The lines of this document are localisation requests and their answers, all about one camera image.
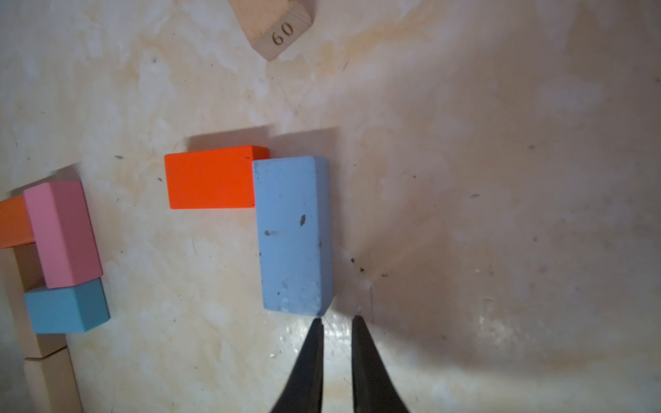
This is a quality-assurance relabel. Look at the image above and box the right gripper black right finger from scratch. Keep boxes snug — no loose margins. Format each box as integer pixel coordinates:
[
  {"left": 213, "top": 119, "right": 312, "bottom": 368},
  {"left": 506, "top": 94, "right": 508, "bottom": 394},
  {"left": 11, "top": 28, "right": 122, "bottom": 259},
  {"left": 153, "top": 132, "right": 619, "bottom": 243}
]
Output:
[{"left": 351, "top": 316, "right": 409, "bottom": 412}]

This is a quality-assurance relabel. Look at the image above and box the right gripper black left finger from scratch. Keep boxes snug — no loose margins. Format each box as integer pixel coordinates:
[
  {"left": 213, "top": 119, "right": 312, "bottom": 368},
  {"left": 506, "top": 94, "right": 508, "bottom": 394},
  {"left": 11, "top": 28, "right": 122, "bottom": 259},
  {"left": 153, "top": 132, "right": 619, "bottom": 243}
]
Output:
[{"left": 271, "top": 318, "right": 324, "bottom": 413}]

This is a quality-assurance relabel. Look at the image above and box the light blue back block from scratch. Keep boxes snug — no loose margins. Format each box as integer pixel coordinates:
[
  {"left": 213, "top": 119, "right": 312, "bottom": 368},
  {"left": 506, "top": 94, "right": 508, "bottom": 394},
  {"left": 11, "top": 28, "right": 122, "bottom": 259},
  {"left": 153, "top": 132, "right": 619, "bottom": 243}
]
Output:
[{"left": 253, "top": 156, "right": 334, "bottom": 317}]

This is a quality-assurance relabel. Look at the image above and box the light blue block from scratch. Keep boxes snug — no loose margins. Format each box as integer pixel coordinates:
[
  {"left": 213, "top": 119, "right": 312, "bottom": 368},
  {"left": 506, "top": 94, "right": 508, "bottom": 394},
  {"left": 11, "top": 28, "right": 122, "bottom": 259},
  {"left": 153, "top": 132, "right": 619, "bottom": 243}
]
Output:
[
  {"left": 24, "top": 279, "right": 110, "bottom": 334},
  {"left": 253, "top": 156, "right": 334, "bottom": 317}
]

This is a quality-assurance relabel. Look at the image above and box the red-orange building block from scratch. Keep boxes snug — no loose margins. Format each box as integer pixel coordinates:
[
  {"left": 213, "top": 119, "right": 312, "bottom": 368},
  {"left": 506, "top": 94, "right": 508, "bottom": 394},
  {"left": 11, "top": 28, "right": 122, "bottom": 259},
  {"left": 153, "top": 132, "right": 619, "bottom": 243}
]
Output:
[{"left": 165, "top": 146, "right": 270, "bottom": 210}]

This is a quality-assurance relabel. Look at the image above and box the light blue front block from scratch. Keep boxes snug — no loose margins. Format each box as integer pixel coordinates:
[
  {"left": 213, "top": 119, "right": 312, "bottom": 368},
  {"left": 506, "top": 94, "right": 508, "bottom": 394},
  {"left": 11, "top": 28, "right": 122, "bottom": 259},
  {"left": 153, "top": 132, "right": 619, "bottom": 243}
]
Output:
[{"left": 24, "top": 279, "right": 110, "bottom": 334}]

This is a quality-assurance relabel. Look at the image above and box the pink building block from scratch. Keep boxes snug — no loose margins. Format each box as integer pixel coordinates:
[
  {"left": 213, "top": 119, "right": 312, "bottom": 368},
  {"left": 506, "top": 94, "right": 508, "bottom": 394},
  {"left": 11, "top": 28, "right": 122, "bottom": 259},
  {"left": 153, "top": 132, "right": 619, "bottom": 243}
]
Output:
[{"left": 23, "top": 181, "right": 103, "bottom": 288}]

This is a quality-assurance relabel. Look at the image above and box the wooden block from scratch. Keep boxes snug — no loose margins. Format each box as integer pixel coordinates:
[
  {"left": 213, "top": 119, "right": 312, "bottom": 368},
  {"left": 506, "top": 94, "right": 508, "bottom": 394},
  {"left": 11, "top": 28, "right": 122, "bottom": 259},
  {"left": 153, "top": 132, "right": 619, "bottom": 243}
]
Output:
[
  {"left": 228, "top": 0, "right": 313, "bottom": 61},
  {"left": 5, "top": 244, "right": 67, "bottom": 360},
  {"left": 23, "top": 348, "right": 84, "bottom": 413}
]

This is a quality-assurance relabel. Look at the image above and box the orange building block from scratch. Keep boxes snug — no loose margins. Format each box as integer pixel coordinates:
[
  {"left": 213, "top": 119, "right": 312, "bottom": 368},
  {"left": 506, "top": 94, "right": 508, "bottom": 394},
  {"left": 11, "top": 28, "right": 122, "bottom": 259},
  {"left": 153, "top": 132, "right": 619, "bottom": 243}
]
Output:
[{"left": 0, "top": 194, "right": 34, "bottom": 250}]

